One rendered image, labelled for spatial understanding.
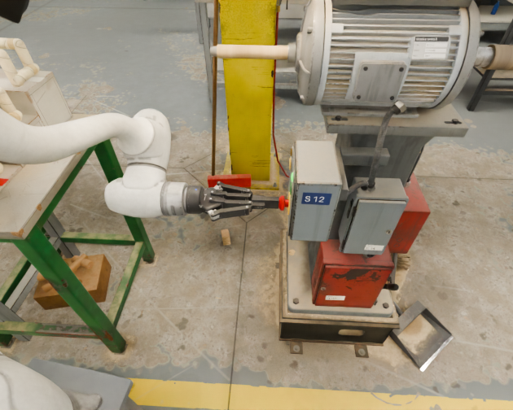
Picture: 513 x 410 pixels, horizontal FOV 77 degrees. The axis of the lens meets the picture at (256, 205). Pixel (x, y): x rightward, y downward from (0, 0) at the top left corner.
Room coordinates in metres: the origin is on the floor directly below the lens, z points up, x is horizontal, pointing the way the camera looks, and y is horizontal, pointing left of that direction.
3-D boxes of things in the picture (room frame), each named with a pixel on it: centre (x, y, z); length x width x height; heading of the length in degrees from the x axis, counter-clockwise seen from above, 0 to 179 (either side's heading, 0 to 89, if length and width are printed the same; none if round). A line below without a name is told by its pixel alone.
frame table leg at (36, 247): (0.56, 0.64, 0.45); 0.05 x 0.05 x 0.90; 87
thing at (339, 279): (0.67, -0.36, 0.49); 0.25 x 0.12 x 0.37; 87
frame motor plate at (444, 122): (0.83, -0.37, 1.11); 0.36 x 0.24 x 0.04; 87
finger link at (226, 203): (0.58, 0.07, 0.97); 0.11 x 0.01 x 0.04; 86
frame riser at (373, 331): (0.83, -0.37, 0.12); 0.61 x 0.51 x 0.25; 177
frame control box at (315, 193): (0.60, -0.21, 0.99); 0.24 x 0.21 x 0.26; 87
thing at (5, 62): (0.98, 0.76, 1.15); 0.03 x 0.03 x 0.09
